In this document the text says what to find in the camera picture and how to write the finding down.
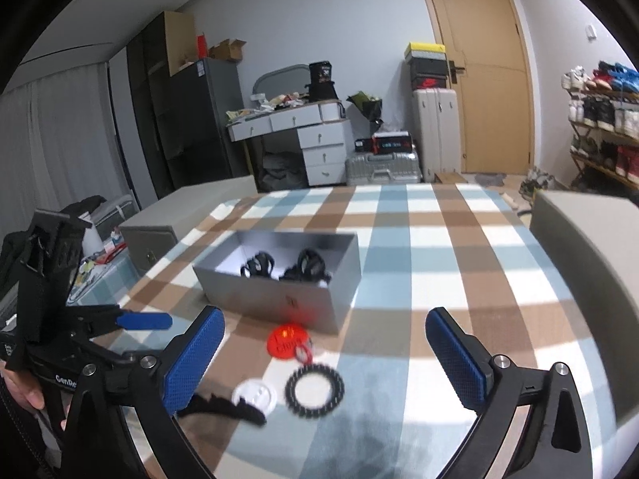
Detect black claw hair clip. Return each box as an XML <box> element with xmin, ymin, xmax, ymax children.
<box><xmin>177</xmin><ymin>394</ymin><xmax>266</xmax><ymax>427</ymax></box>

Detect white round pin badge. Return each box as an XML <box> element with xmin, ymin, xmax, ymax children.
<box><xmin>232</xmin><ymin>378</ymin><xmax>278</xmax><ymax>416</ymax></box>

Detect small red fringed brooch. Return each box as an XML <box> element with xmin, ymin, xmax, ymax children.
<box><xmin>295</xmin><ymin>340</ymin><xmax>314</xmax><ymax>366</ymax></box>

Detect black beaded bracelet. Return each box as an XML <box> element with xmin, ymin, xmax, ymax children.
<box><xmin>284</xmin><ymin>364</ymin><xmax>347</xmax><ymax>420</ymax></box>

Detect left hand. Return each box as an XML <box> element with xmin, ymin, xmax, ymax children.
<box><xmin>1</xmin><ymin>368</ymin><xmax>44</xmax><ymax>412</ymax></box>

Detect grey bedside cabinet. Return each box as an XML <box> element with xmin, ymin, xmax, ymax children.
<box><xmin>119</xmin><ymin>176</ymin><xmax>257</xmax><ymax>275</ymax></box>

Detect plaid blanket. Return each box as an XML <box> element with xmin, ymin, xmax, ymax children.
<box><xmin>121</xmin><ymin>184</ymin><xmax>616</xmax><ymax>478</ymax></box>

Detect red flag pin badge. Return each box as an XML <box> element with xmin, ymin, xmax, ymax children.
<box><xmin>266</xmin><ymin>323</ymin><xmax>310</xmax><ymax>360</ymax></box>

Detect grey cardboard box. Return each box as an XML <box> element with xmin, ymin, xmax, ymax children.
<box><xmin>194</xmin><ymin>230</ymin><xmax>361</xmax><ymax>334</ymax></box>

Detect grey bed side panel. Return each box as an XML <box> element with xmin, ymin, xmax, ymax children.
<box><xmin>531</xmin><ymin>192</ymin><xmax>638</xmax><ymax>425</ymax></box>

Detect grey curtain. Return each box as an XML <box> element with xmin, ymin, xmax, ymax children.
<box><xmin>1</xmin><ymin>64</ymin><xmax>129</xmax><ymax>236</ymax></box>

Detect silver flat suitcase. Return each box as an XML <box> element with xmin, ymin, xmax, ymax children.
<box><xmin>345</xmin><ymin>152</ymin><xmax>423</xmax><ymax>186</ymax></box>

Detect black refrigerator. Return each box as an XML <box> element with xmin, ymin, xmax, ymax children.
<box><xmin>166</xmin><ymin>57</ymin><xmax>249</xmax><ymax>188</ymax></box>

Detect black red box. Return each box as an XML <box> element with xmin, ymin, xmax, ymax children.
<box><xmin>371</xmin><ymin>131</ymin><xmax>414</xmax><ymax>154</ymax></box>

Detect upright beige suitcase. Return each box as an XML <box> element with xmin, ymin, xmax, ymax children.
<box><xmin>413</xmin><ymin>88</ymin><xmax>461</xmax><ymax>183</ymax></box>

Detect white drawer desk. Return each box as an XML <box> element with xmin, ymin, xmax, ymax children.
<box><xmin>228</xmin><ymin>99</ymin><xmax>354</xmax><ymax>187</ymax></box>

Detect dark flower bouquet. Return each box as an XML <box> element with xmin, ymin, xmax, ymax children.
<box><xmin>347</xmin><ymin>91</ymin><xmax>383</xmax><ymax>134</ymax></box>

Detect shoe rack with shoes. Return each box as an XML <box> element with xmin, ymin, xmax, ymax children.
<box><xmin>561</xmin><ymin>61</ymin><xmax>638</xmax><ymax>200</ymax></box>

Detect black bag on desk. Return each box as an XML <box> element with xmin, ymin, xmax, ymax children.
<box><xmin>306</xmin><ymin>61</ymin><xmax>338</xmax><ymax>102</ymax></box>

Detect stacked shoe boxes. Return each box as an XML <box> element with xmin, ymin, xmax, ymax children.
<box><xmin>405</xmin><ymin>42</ymin><xmax>449</xmax><ymax>90</ymax></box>

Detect wooden door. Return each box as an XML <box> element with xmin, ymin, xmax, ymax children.
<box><xmin>427</xmin><ymin>0</ymin><xmax>534</xmax><ymax>174</ymax></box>

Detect black hair tie left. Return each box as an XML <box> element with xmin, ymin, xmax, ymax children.
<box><xmin>239</xmin><ymin>252</ymin><xmax>276</xmax><ymax>279</ymax></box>

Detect black hair tie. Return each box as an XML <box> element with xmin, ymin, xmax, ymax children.
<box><xmin>277</xmin><ymin>247</ymin><xmax>333</xmax><ymax>285</ymax></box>
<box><xmin>239</xmin><ymin>252</ymin><xmax>276</xmax><ymax>279</ymax></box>

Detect black hair tie right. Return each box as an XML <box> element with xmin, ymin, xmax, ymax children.
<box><xmin>277</xmin><ymin>247</ymin><xmax>333</xmax><ymax>285</ymax></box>

